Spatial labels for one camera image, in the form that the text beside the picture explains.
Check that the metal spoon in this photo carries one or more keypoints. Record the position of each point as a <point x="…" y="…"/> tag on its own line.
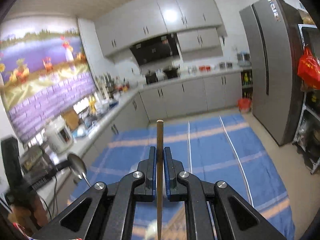
<point x="78" y="167"/>

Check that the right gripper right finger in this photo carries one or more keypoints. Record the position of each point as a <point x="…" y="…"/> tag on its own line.
<point x="213" y="210"/>

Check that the red waste bin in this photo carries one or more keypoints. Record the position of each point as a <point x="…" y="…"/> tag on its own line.
<point x="244" y="105"/>

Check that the wooden cutting board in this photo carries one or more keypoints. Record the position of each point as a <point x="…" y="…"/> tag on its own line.
<point x="71" y="118"/>

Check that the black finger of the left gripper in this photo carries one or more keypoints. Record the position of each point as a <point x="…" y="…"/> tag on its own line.
<point x="38" y="179"/>

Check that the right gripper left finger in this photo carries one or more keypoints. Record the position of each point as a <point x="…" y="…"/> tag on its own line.
<point x="105" y="211"/>

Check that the grey upper kitchen cabinets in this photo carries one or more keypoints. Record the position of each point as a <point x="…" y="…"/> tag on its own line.
<point x="140" y="20"/>

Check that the grey lower kitchen cabinets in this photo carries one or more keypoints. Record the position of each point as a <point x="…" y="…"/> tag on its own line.
<point x="170" y="99"/>

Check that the wooden chopstick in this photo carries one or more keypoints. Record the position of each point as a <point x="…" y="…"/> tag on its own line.
<point x="159" y="177"/>

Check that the grey refrigerator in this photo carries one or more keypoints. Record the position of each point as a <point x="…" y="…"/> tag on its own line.
<point x="275" y="46"/>

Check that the blue plaid tablecloth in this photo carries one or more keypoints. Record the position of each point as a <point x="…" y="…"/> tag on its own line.
<point x="219" y="148"/>

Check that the metal storage shelf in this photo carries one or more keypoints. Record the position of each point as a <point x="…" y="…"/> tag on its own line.
<point x="306" y="137"/>

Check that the grey kitchen cabinets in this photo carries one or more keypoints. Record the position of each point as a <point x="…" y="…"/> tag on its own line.
<point x="140" y="20"/>
<point x="170" y="99"/>

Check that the white rice cooker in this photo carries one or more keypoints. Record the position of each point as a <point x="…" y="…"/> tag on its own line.
<point x="58" y="135"/>

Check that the black range hood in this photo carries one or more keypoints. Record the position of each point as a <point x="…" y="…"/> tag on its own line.
<point x="155" y="49"/>

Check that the landscape window blind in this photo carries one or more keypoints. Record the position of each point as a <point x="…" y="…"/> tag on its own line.
<point x="44" y="70"/>

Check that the red plastic bag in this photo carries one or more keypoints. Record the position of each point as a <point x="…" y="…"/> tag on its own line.
<point x="308" y="68"/>

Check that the black cooking pot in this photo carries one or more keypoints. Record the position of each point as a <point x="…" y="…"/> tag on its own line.
<point x="151" y="77"/>

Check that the person's left hand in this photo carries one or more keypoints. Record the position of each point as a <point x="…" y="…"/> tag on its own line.
<point x="21" y="216"/>

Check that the black wok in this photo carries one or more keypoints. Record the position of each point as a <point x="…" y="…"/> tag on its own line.
<point x="171" y="72"/>

